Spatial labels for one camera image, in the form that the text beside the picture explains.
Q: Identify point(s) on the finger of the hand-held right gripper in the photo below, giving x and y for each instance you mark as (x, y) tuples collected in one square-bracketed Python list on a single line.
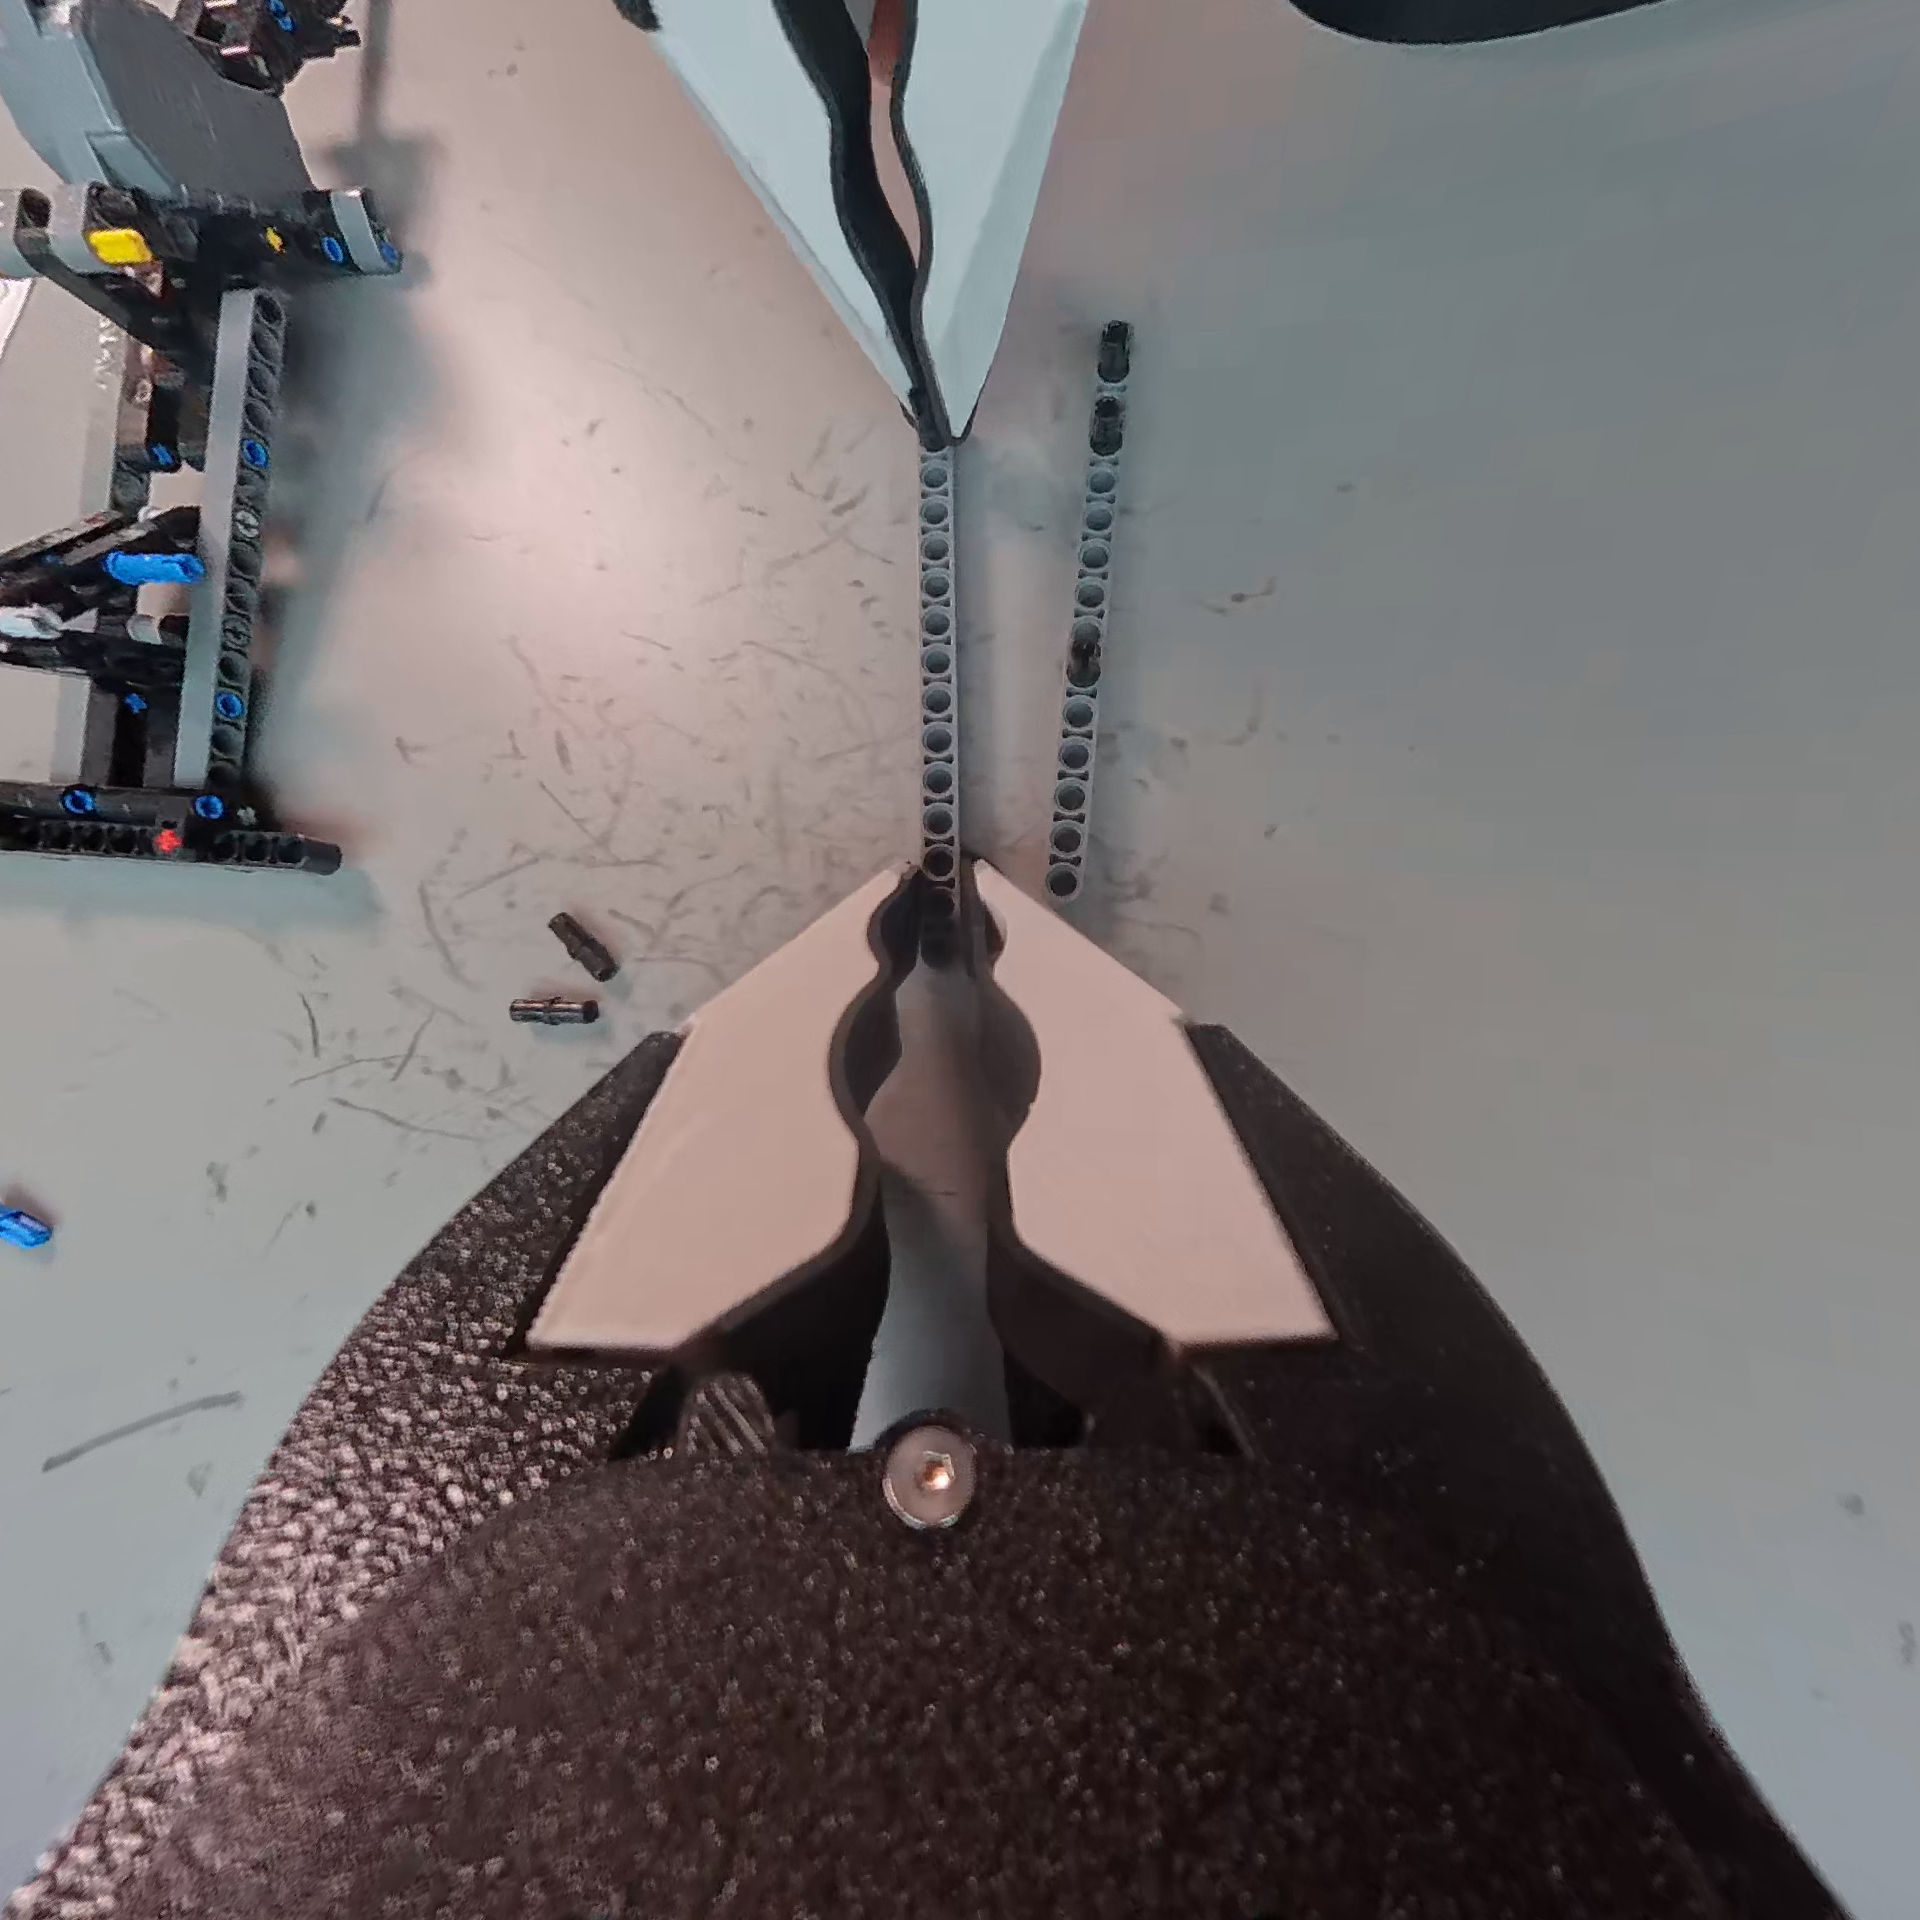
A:
[(750, 104), (990, 180)]

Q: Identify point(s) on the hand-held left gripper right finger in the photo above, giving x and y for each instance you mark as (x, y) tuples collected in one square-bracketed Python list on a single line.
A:
[(1155, 1184)]

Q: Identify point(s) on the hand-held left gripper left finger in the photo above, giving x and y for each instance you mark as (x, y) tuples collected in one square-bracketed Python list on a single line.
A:
[(705, 1200)]

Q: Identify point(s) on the black connector pin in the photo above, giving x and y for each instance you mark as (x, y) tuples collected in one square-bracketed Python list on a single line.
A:
[(555, 1010), (584, 946), (1115, 349), (1107, 422), (1081, 657)]

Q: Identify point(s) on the long grey beam with pins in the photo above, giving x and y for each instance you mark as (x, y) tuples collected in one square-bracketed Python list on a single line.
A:
[(1095, 571)]

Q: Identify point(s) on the long grey perforated beam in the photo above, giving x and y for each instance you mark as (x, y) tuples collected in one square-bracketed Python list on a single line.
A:
[(939, 674)]

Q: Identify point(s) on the toy truck chassis assembly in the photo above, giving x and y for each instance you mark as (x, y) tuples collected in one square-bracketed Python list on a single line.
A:
[(224, 524)]

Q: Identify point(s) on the blue connector pin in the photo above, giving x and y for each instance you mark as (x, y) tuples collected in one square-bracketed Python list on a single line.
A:
[(23, 1227)]

